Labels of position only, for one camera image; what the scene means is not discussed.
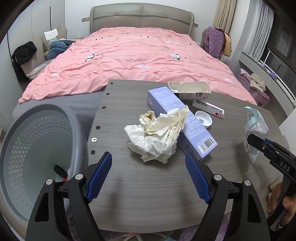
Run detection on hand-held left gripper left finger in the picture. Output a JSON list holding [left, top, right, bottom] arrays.
[[25, 152, 113, 241]]

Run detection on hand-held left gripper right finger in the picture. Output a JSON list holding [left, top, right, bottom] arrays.
[[185, 152, 271, 241]]

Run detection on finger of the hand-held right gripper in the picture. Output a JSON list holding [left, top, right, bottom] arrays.
[[247, 134, 281, 163], [265, 138, 296, 158]]

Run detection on light blue wipe packet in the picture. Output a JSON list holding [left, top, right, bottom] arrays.
[[244, 106, 269, 165]]

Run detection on white paper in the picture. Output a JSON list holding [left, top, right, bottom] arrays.
[[124, 105, 190, 165]]

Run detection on white round lid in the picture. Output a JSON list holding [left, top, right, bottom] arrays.
[[195, 110, 213, 128]]

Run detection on white playing card box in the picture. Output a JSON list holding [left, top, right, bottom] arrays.
[[192, 100, 225, 120]]

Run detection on grey perforated plastic basket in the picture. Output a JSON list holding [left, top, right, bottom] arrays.
[[0, 104, 93, 241]]

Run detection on light purple carton box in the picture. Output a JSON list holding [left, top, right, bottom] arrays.
[[147, 86, 218, 162]]

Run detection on torn white cardboard carton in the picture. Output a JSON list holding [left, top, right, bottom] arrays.
[[168, 81, 211, 100]]

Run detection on person's right hand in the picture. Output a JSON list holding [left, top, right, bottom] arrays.
[[268, 184, 296, 229]]

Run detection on pink storage box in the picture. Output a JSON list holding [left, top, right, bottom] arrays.
[[238, 71, 271, 107]]

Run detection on grey window ledge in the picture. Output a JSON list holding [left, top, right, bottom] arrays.
[[238, 51, 296, 109]]

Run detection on beige cloth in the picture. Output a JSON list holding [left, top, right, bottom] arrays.
[[249, 73, 266, 93]]

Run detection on dark window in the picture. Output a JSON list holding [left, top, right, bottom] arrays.
[[266, 11, 296, 77]]

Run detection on yellow garment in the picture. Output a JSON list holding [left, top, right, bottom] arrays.
[[222, 30, 232, 57]]

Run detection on white sheer curtain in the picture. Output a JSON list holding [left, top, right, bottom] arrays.
[[242, 3, 275, 63]]

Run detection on purple plush garment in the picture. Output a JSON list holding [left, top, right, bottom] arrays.
[[205, 26, 226, 58]]

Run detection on pink printed duvet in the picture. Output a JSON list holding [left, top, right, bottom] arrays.
[[18, 26, 258, 106]]

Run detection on beige armchair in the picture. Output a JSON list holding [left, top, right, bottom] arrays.
[[20, 35, 47, 77], [42, 26, 67, 47]]

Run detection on beige curtain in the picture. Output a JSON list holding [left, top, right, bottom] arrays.
[[213, 0, 237, 34]]

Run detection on blue plush blanket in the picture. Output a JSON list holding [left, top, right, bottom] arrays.
[[45, 40, 77, 59]]

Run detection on black clothes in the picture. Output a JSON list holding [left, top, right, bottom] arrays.
[[11, 41, 37, 82]]

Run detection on white towel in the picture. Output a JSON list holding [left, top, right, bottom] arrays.
[[44, 28, 58, 41]]

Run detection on bed with grey headboard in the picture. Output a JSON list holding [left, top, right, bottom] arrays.
[[11, 5, 258, 121]]

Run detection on white wardrobe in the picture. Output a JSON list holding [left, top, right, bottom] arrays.
[[0, 0, 66, 77]]

